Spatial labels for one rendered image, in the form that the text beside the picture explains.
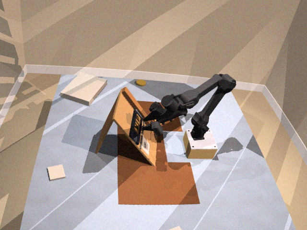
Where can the yellow flat disc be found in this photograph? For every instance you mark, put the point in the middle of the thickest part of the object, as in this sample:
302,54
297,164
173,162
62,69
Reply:
141,82

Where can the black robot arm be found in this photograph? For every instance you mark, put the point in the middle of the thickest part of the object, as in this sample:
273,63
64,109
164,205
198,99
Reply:
178,105

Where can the white paper ticket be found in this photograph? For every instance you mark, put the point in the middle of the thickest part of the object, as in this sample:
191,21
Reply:
145,145

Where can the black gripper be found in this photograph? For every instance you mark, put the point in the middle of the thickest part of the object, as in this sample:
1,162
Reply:
155,126

